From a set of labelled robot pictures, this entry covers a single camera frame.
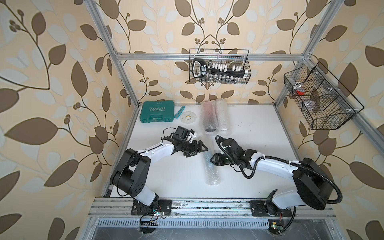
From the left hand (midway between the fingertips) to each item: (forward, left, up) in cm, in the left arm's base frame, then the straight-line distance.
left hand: (201, 149), depth 85 cm
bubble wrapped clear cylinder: (+37, -16, -3) cm, 41 cm away
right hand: (-4, -7, -5) cm, 10 cm away
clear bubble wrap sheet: (-12, -6, -3) cm, 14 cm away
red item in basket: (+23, -54, +23) cm, 63 cm away
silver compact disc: (+33, +10, -9) cm, 35 cm away
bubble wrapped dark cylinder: (+31, -6, 0) cm, 32 cm away
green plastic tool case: (+35, +31, -6) cm, 47 cm away
